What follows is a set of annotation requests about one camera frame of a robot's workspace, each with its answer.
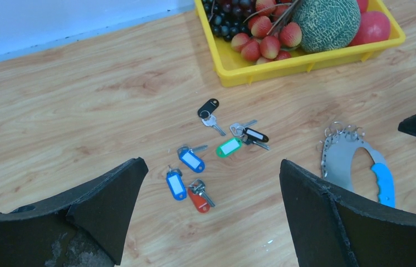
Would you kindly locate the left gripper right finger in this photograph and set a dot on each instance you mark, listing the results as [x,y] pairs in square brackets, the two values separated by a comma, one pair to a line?
[331,226]

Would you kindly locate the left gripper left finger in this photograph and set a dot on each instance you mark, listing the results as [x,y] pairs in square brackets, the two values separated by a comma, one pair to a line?
[83,226]

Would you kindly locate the large keyring with small rings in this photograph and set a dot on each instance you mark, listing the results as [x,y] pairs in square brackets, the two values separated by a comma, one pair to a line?
[338,154]

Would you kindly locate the black tagged key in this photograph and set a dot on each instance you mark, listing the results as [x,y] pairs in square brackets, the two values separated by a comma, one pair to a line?
[205,113]

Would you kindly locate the blue tag key left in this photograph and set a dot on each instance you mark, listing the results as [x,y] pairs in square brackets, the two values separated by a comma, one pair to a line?
[175,184]

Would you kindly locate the lower red apple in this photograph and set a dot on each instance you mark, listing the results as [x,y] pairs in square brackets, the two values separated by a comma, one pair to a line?
[374,27]

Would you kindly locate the red apple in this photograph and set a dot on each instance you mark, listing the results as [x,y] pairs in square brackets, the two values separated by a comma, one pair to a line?
[363,5]
[374,27]

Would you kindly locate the red tag key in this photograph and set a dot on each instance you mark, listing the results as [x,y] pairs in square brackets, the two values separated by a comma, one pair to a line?
[201,200]

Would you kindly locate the green tag key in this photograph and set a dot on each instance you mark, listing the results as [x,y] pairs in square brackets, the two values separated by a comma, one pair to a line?
[229,147]

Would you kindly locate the upper red apple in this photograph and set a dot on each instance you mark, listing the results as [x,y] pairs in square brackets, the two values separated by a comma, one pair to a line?
[363,5]

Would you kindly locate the green netted melon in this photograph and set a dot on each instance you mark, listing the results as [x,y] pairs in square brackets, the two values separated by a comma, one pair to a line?
[327,25]

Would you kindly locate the red cherries cluster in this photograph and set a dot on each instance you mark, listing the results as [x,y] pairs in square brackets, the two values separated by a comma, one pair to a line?
[274,34]

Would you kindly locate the dark purple grape bunch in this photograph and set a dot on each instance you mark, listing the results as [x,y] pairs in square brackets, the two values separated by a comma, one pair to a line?
[228,17]

